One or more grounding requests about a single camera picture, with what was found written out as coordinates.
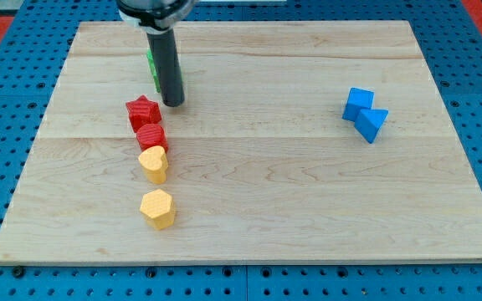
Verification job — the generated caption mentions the blue triangular prism block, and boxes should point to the blue triangular prism block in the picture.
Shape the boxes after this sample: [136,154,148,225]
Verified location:
[354,109,389,144]

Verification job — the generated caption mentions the light wooden board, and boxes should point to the light wooden board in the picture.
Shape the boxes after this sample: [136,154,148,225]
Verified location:
[0,21,482,267]

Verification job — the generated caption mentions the green block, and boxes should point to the green block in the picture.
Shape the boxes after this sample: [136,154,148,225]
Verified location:
[146,49,183,94]

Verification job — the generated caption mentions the blue cube block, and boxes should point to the blue cube block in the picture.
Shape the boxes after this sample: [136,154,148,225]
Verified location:
[342,87,374,121]

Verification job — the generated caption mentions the yellow hexagon block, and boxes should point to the yellow hexagon block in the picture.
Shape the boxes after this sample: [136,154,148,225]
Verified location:
[140,189,176,230]

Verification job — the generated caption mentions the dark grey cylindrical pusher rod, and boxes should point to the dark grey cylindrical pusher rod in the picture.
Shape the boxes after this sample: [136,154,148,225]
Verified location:
[146,29,185,107]

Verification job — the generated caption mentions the red star block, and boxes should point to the red star block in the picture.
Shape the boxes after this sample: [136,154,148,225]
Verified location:
[126,94,162,133]

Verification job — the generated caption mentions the yellow heart block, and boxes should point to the yellow heart block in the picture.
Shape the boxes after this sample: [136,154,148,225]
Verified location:
[138,145,168,184]

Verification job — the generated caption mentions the red cylinder block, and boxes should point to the red cylinder block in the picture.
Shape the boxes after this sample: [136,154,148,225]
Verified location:
[136,124,169,152]

